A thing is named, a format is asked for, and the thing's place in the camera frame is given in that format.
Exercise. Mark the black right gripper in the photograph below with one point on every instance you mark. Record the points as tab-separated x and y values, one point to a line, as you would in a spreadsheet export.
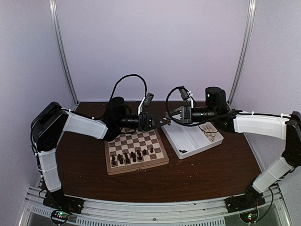
186	117

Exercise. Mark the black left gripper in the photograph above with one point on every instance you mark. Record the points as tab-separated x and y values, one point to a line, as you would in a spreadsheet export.
145	121

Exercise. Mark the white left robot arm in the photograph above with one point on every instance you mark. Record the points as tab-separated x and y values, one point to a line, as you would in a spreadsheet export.
54	122

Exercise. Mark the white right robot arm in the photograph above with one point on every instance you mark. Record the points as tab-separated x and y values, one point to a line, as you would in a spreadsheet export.
275	138

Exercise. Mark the wooden chess board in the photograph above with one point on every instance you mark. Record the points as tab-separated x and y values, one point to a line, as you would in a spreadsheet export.
135	152

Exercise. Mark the pile of white chess pieces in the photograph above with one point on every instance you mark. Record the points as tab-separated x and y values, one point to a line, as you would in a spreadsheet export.
209	132

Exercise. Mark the white plastic divided tray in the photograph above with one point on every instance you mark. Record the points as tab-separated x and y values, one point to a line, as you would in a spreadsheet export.
191	139

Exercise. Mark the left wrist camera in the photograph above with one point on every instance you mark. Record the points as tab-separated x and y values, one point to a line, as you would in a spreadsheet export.
145	102

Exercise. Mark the aluminium front rail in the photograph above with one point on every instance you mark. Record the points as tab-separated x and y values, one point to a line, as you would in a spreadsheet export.
211	212

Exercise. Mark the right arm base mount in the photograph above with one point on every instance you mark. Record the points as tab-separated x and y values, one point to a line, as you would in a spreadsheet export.
250	199

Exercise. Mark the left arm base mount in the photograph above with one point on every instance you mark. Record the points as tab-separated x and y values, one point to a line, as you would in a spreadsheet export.
58	200

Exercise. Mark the right aluminium frame post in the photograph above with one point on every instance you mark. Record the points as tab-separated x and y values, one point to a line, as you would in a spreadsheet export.
245	43

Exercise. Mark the aluminium frame post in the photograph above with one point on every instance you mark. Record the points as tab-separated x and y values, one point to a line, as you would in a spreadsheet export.
61	50
245	43

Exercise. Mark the left aluminium frame post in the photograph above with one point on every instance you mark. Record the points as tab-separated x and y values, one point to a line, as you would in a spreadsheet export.
61	50

